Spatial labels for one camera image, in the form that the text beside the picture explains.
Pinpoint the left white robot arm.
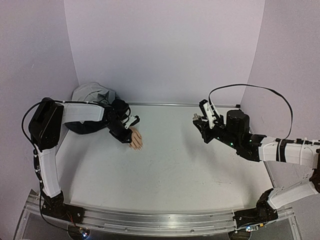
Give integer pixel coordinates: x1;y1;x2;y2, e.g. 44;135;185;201
23;97;140;199

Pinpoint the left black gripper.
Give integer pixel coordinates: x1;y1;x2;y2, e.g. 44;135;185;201
105;119;134;144

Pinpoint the aluminium front rail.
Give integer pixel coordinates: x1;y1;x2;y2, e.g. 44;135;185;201
77;207;236;237

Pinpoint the black camera cable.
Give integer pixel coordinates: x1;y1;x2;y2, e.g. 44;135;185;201
207;83;294;140

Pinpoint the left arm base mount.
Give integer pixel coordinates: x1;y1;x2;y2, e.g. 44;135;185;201
40;191;85;224

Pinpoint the grey and black jacket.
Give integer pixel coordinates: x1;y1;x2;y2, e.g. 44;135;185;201
64;82;125;135

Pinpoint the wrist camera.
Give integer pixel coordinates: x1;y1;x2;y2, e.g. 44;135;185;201
122;115;140;129
199;99;225;129

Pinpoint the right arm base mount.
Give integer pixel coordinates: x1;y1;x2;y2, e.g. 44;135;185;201
233;188;278;229

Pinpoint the aluminium back table rail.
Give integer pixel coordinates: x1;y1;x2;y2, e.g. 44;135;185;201
128;102;241;109

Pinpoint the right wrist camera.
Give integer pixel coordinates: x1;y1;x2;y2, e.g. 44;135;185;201
199;99;225;129

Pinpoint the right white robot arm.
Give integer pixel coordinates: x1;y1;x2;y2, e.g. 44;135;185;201
192;110;320;210

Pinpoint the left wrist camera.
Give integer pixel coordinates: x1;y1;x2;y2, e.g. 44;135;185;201
122;115;140;129

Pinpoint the mannequin hand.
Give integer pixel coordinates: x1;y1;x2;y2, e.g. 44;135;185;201
129;127;143;151

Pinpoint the clear nail polish bottle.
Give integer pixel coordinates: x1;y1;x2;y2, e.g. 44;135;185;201
192;113;202;121

